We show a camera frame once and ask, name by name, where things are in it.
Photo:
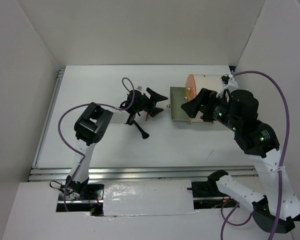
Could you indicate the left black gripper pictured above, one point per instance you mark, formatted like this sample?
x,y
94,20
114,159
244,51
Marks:
x,y
155,97

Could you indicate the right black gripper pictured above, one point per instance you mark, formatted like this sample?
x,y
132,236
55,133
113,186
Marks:
x,y
208,98

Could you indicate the yellow drawer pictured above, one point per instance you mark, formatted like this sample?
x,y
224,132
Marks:
x,y
189,97

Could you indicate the orange top drawer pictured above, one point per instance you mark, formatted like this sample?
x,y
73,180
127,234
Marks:
x,y
190,85

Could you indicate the olive bottom drawer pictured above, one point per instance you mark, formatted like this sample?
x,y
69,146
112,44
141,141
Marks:
x,y
177,97

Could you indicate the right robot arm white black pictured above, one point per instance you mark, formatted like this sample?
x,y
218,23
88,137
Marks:
x,y
278,206

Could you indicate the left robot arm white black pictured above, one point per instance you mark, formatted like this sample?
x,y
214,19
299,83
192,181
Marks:
x,y
91,127

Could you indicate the black brush lying diagonal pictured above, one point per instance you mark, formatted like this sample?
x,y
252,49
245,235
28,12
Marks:
x,y
144,134

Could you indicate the white cover sheet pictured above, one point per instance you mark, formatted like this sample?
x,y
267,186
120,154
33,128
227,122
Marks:
x,y
147,198

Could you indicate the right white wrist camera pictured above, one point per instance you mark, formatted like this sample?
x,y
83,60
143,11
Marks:
x,y
229,84

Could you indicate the aluminium rail frame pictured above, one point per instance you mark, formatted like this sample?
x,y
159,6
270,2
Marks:
x,y
174,149

